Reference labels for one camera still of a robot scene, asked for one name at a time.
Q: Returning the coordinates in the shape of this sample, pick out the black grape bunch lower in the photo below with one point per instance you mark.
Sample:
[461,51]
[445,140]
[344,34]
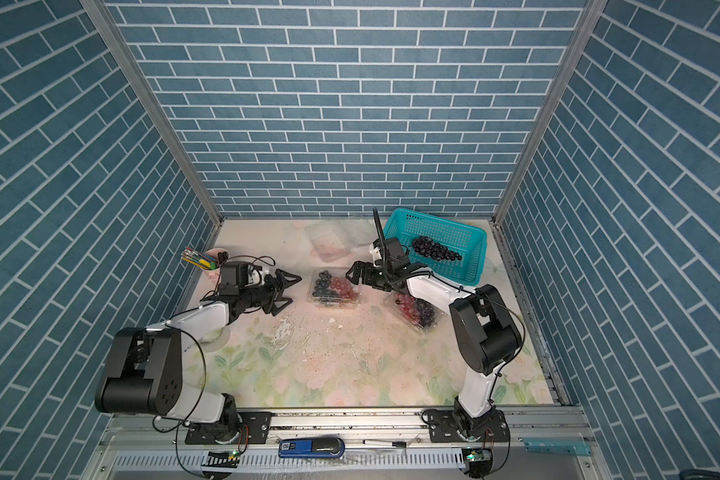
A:
[429,248]

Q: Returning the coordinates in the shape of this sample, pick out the aluminium front rail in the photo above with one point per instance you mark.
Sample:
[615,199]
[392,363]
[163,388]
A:
[131,448]

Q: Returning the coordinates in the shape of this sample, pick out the red grape bunch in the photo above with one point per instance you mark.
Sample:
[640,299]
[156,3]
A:
[345,290]
[406,307]

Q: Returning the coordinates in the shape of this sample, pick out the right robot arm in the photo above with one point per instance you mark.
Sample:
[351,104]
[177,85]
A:
[487,336]

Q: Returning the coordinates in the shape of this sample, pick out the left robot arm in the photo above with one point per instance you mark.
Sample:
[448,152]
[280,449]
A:
[143,371]

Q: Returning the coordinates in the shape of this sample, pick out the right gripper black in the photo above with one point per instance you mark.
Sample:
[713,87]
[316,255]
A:
[369,269]

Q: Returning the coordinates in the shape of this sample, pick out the pink pen cup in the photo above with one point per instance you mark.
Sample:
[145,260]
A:
[217,256]

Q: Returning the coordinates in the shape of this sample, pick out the blue black handheld device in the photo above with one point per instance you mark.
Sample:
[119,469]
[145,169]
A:
[312,448]

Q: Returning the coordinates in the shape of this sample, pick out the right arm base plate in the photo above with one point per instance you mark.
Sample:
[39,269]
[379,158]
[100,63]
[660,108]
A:
[449,426]

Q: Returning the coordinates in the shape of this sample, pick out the teal metal bracket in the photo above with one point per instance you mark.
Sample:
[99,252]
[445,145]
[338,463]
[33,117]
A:
[558,446]

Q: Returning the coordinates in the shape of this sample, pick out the black marker pen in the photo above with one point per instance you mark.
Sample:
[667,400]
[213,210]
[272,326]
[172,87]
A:
[385,444]

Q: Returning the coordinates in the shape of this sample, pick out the clear clamshell container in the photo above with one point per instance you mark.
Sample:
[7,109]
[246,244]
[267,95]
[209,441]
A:
[334,304]
[389,305]
[333,240]

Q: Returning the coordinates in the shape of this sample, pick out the teal plastic basket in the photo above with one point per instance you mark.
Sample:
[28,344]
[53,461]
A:
[451,249]

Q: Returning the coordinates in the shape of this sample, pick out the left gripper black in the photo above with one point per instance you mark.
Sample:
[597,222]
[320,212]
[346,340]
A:
[272,288]

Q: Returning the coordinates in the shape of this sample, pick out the dark purple grape bunch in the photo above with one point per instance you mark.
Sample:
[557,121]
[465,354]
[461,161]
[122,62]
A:
[427,314]

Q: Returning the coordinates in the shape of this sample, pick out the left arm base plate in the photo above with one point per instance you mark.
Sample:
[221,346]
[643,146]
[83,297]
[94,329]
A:
[248,428]

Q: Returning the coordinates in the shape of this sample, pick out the coloured pens bundle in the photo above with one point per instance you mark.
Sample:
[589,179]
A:
[196,258]

